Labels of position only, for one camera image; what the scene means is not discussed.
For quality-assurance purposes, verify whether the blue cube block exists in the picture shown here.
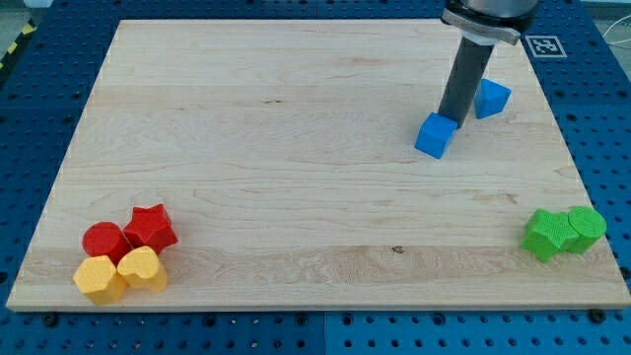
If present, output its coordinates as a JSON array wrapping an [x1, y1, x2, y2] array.
[[415, 112, 457, 159]]

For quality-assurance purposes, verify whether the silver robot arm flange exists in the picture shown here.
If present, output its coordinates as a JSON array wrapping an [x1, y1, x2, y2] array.
[[440, 0, 540, 45]]

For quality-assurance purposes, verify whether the light wooden board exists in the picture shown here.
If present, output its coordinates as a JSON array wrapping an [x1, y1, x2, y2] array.
[[7, 20, 630, 313]]

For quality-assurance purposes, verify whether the red star block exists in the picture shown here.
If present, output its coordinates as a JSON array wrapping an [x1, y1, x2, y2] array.
[[122, 204, 178, 254]]

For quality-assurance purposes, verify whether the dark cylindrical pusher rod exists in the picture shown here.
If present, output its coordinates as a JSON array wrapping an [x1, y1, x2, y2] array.
[[438, 36, 495, 129]]

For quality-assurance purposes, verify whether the blue pentagon block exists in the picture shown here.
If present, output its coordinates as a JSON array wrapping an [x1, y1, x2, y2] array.
[[474, 78, 512, 119]]

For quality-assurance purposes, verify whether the yellow heart block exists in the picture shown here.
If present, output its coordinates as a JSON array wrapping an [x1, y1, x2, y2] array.
[[117, 247, 168, 293]]

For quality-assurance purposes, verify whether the red cylinder block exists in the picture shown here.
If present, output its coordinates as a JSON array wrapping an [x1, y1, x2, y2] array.
[[82, 221, 132, 265]]

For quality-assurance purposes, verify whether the yellow hexagon block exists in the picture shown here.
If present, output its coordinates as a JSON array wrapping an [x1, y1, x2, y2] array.
[[73, 255, 127, 306]]

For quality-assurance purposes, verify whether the green star block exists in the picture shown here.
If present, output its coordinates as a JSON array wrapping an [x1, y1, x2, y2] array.
[[521, 208, 579, 263]]

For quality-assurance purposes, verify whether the white fiducial marker tag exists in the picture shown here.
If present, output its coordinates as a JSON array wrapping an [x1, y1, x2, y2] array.
[[526, 35, 567, 58]]

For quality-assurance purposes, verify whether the green cylinder block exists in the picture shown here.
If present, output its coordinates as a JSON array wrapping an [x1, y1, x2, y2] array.
[[568, 206, 607, 253]]

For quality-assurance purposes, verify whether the yellow black hazard tape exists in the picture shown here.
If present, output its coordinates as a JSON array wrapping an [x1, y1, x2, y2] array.
[[1, 18, 37, 71]]

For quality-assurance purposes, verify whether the white cable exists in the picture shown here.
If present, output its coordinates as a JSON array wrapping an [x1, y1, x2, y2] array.
[[601, 13, 631, 49]]

